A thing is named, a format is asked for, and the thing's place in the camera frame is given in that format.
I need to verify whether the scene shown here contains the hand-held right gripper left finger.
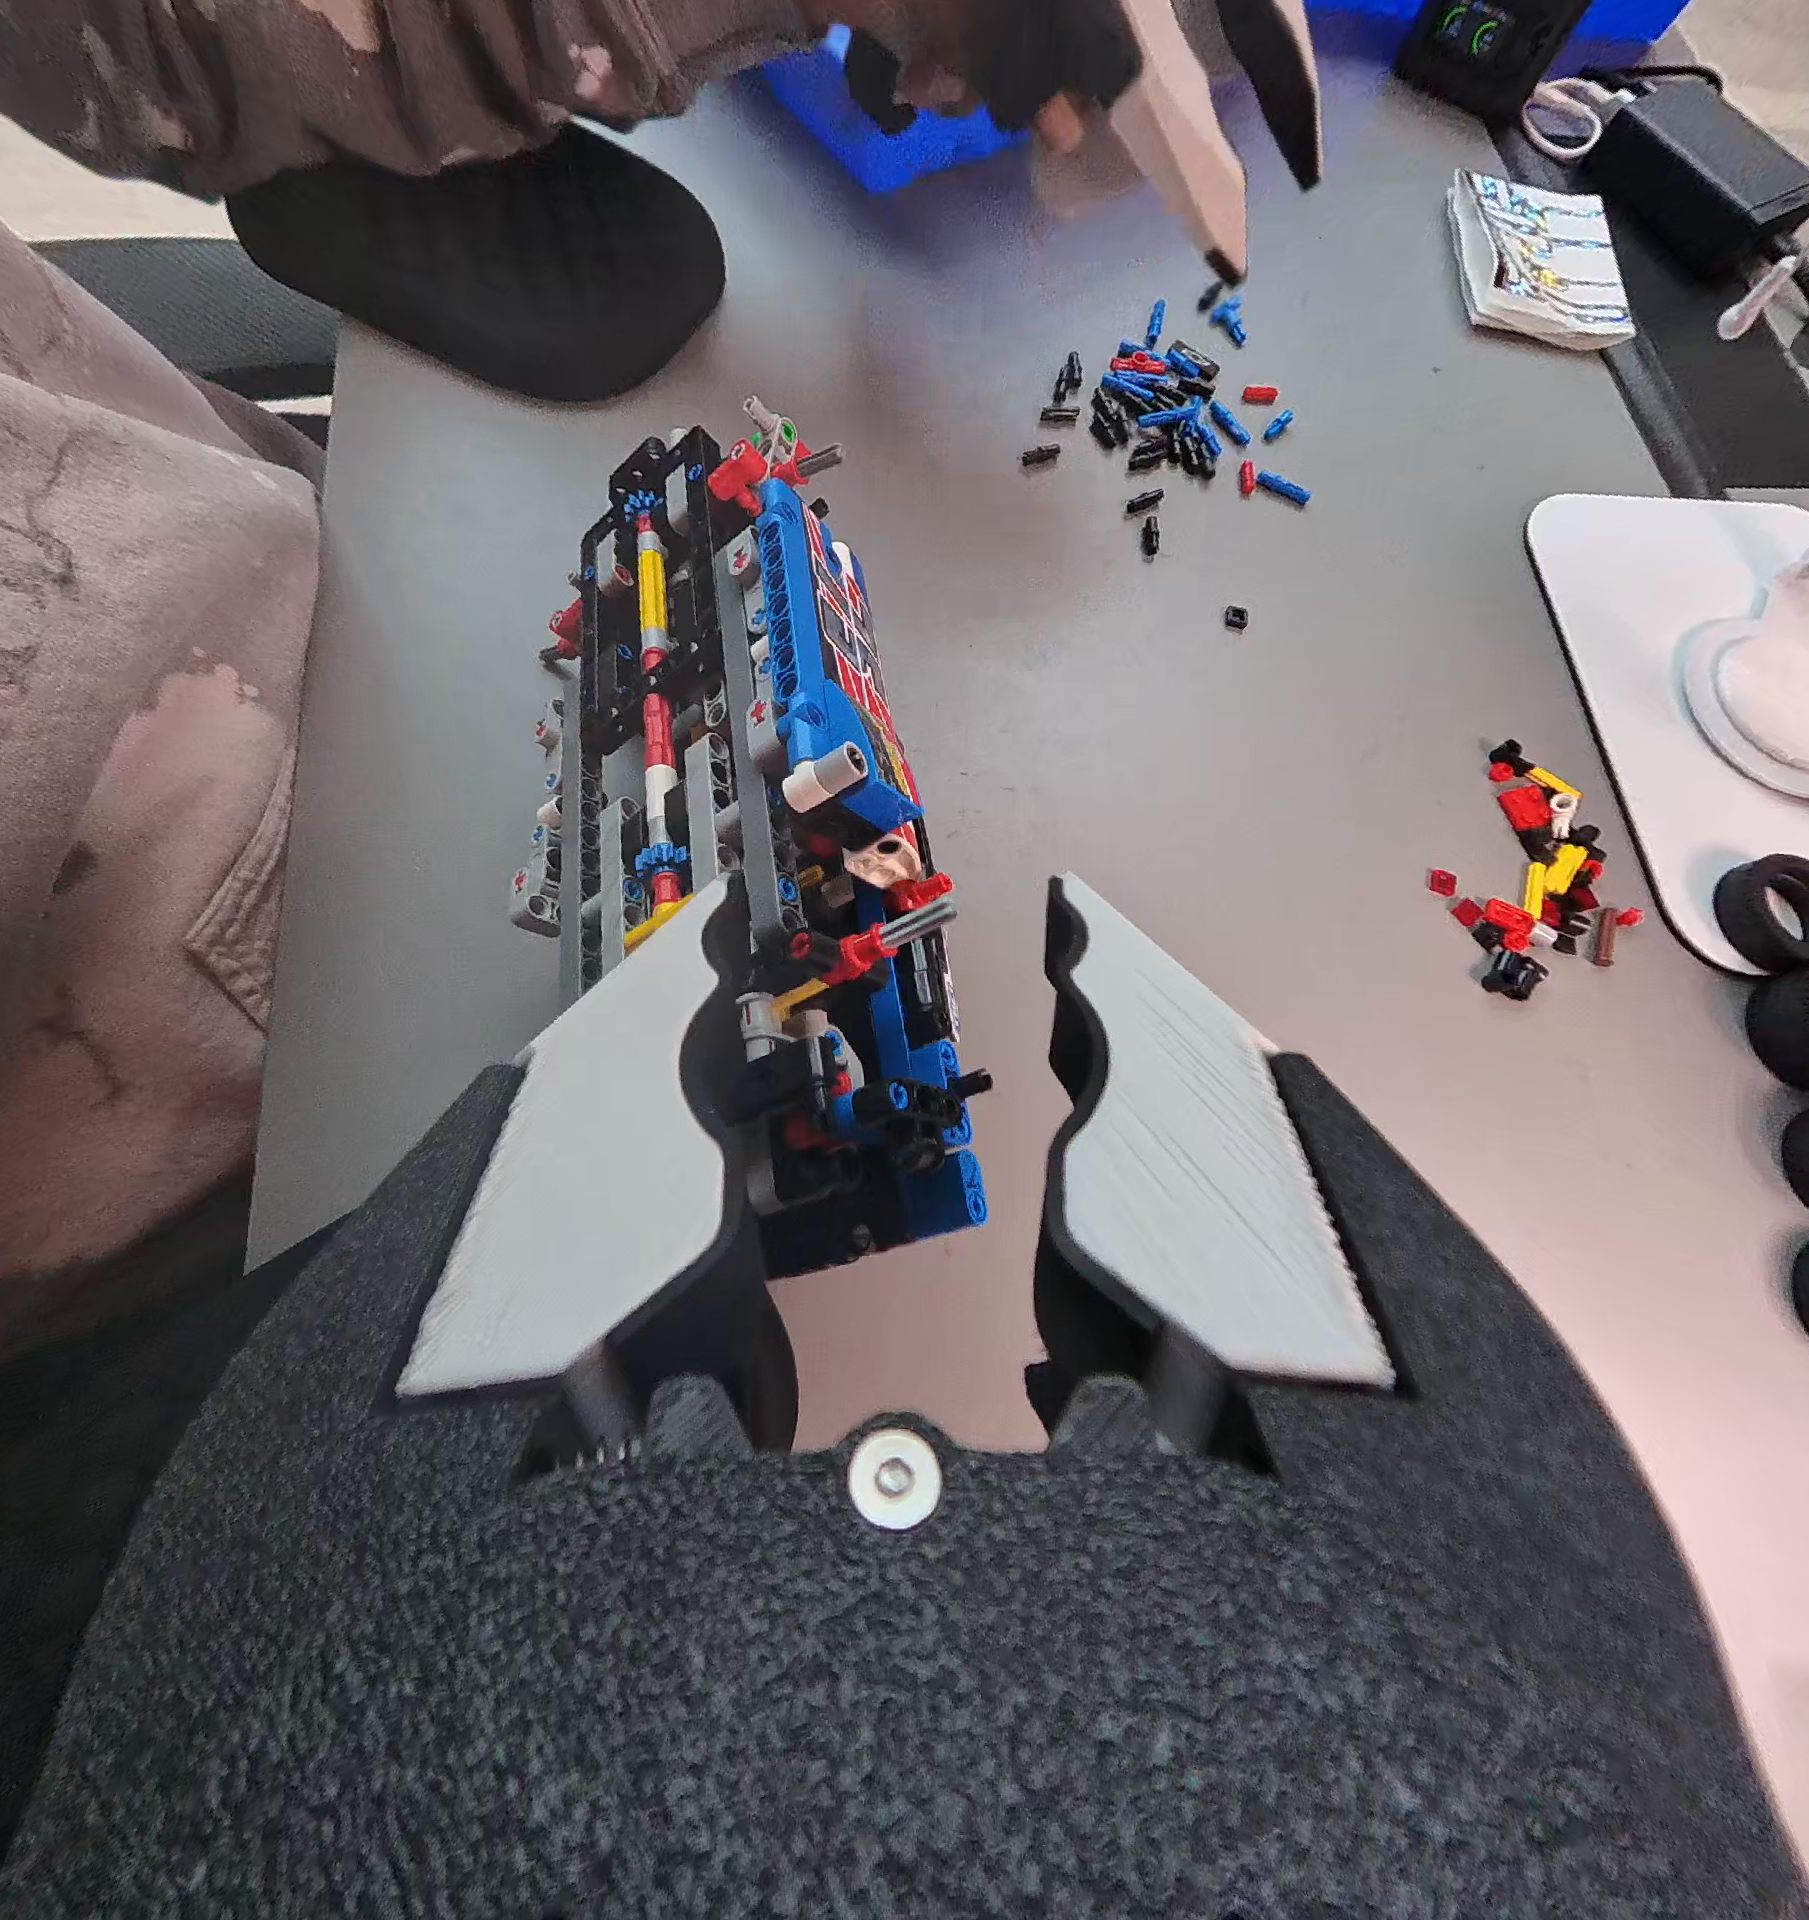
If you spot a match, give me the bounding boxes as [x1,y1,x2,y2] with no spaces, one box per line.
[397,874,766,1459]

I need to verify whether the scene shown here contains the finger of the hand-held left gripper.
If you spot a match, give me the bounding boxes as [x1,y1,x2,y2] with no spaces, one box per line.
[1220,0,1325,192]
[1102,0,1254,288]

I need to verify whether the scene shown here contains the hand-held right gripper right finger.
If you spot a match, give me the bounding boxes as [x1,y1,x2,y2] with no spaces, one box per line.
[1036,874,1399,1453]

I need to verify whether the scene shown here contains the pile of blue black pins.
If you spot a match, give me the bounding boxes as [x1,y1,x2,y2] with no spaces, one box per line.
[1021,278,1314,561]

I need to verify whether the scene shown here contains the black brick race car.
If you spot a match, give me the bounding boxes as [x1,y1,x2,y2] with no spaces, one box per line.
[508,395,996,1281]

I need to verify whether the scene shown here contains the person's left forearm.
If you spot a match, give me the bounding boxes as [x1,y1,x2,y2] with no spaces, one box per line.
[0,0,865,205]

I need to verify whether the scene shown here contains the grey desk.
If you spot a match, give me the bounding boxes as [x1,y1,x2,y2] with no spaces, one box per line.
[243,29,1809,1920]

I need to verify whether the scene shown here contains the black desk divider strip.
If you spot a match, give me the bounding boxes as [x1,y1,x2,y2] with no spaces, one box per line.
[1497,128,1809,501]

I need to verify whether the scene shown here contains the person's left hand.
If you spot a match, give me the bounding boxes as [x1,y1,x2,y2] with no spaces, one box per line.
[843,0,1146,157]

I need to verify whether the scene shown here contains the black device with green display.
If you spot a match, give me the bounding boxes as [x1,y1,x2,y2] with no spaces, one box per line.
[1394,0,1597,125]

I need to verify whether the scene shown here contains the blue plastic bin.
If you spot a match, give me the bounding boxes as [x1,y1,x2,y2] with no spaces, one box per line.
[761,0,1693,196]

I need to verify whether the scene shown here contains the folded instruction booklet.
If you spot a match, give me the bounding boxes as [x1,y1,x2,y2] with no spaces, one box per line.
[1446,169,1638,352]

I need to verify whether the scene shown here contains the black power adapter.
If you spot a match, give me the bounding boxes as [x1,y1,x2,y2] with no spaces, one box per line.
[1586,75,1809,276]

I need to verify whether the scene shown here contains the pile of red yellow bricks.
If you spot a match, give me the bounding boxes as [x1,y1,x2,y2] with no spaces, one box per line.
[1425,739,1646,1000]

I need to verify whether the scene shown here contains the white plug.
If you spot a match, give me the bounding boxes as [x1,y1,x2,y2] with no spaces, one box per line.
[1717,254,1807,345]

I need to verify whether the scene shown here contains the white mat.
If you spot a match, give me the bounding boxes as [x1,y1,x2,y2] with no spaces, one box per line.
[1526,494,1809,981]

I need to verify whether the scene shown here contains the person's camouflage jacket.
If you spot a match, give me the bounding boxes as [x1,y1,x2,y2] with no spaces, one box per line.
[0,89,328,1382]

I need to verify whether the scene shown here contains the black padded armrest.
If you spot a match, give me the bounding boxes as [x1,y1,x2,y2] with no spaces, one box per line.
[225,123,730,405]

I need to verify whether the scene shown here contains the clear glass dish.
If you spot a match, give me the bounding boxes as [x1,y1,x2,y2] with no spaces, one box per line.
[1676,494,1809,824]

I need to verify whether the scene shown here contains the black chair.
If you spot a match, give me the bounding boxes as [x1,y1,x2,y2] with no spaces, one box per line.
[34,238,339,411]

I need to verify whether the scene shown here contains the white cable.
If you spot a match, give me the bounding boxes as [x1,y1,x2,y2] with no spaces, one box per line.
[1519,78,1614,161]

